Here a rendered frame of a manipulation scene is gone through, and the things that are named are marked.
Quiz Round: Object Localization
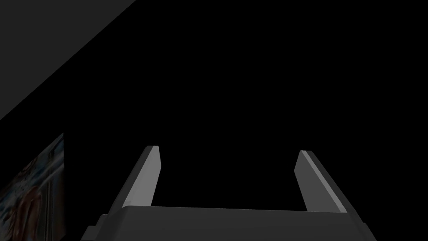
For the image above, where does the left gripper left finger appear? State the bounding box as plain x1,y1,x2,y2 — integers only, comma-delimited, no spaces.
107,145,162,216

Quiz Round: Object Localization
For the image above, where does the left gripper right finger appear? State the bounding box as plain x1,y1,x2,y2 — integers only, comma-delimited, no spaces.
294,150,355,213

